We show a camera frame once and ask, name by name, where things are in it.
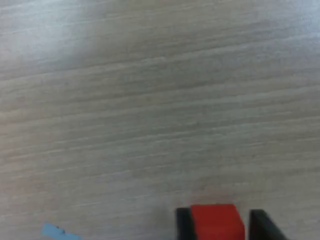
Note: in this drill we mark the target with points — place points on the red cube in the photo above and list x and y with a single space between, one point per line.
217 222

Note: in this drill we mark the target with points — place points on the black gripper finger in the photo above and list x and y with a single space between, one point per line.
260 227
185 225

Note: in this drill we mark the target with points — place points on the blue tape marker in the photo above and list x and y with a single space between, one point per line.
53 231

